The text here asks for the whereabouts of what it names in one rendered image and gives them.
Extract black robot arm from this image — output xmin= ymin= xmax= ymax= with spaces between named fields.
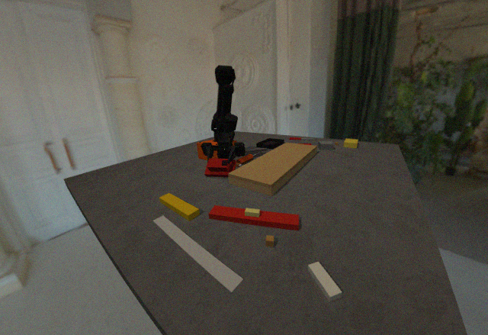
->
xmin=211 ymin=65 xmax=238 ymax=159

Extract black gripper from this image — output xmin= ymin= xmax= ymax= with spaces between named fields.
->
xmin=201 ymin=134 xmax=246 ymax=164

